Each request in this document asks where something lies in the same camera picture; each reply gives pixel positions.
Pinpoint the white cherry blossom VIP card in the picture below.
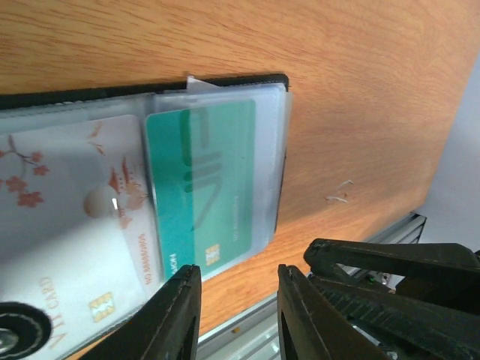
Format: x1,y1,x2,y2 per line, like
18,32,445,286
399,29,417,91
1,115,150,359

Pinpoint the aluminium rail front frame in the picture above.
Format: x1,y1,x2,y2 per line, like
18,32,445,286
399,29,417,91
196,211,428,360

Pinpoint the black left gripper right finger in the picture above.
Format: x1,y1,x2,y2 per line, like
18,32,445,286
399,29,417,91
277,264,388,360

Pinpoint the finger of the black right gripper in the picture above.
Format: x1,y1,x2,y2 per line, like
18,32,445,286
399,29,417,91
304,238,479,359

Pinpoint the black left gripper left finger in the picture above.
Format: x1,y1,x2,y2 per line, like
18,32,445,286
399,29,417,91
82,265,202,360

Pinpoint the black card holder wallet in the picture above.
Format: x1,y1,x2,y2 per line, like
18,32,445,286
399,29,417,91
1,74,293,359

